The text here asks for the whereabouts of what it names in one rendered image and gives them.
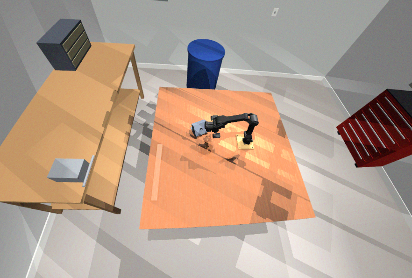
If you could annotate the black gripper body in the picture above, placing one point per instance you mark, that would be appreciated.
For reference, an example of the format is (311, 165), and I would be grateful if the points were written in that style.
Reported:
(216, 135)

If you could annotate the grey metal panel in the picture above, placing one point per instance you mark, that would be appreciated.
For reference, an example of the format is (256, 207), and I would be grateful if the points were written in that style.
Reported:
(198, 128)

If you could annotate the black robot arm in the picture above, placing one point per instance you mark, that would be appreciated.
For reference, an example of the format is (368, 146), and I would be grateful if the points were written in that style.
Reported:
(221, 120)

